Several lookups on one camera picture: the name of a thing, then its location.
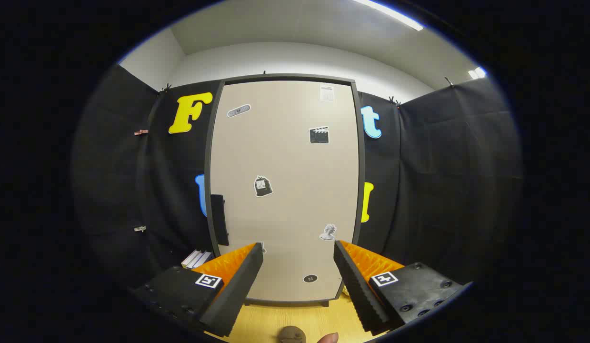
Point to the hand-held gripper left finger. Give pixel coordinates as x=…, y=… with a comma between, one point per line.
x=237, y=290

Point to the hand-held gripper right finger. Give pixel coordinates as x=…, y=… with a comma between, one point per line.
x=359, y=290

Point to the brown fuzzy shoe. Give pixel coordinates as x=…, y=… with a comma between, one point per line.
x=292, y=335

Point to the beige shoe cabinet door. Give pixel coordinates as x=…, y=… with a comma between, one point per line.
x=285, y=214

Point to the dark grey shoe cabinet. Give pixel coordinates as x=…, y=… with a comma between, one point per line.
x=362, y=181

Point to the pale yellow cloth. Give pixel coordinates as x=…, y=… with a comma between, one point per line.
x=344, y=289

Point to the white book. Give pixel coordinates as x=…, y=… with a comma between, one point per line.
x=190, y=258

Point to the black backdrop cloth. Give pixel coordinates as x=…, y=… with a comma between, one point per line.
x=442, y=166

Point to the small ceiling light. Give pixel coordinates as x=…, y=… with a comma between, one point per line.
x=477, y=73

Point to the long ceiling light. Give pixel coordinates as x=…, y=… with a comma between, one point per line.
x=392, y=15

